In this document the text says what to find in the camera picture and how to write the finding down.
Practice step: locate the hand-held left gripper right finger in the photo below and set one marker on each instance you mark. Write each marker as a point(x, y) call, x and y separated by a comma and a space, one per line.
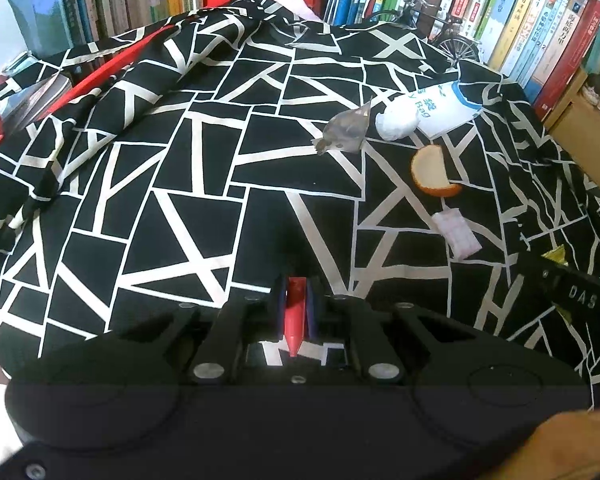
point(313, 312)

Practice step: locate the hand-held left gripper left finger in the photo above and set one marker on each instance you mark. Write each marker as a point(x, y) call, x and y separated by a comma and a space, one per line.
point(280, 310)

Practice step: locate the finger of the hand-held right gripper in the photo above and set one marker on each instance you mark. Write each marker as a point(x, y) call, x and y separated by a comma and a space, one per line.
point(531, 270)

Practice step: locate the red wrapper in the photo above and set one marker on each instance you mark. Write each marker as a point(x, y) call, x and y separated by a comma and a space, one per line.
point(295, 315)

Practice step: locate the white blue paper bag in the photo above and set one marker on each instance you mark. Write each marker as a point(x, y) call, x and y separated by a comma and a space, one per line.
point(445, 107)

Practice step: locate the person's left hand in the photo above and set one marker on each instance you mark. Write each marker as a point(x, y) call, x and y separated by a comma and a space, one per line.
point(575, 450)

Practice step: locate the small white packet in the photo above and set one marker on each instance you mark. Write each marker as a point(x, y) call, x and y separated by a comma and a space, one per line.
point(457, 235)

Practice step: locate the bread slice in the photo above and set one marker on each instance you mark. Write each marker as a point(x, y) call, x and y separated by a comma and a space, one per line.
point(430, 170)

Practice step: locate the wooden box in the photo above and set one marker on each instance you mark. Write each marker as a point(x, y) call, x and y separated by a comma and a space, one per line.
point(580, 135)

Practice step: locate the black white patterned cloth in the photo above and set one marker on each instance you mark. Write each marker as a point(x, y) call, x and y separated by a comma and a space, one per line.
point(180, 185)

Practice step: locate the grey foil wrapper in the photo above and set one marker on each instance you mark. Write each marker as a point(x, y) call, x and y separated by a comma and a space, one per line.
point(345, 130)

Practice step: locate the miniature bicycle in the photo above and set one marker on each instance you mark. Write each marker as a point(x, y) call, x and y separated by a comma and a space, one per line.
point(450, 40)

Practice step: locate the row of colourful books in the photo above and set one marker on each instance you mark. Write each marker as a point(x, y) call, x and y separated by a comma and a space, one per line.
point(480, 5)

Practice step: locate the red cloth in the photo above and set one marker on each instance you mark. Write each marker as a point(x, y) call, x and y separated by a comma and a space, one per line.
point(110, 70)

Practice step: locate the pink cloth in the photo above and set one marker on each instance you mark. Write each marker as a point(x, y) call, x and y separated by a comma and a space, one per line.
point(290, 2)

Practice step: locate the stack of magazines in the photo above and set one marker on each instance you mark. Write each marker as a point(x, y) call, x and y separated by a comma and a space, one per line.
point(35, 102)

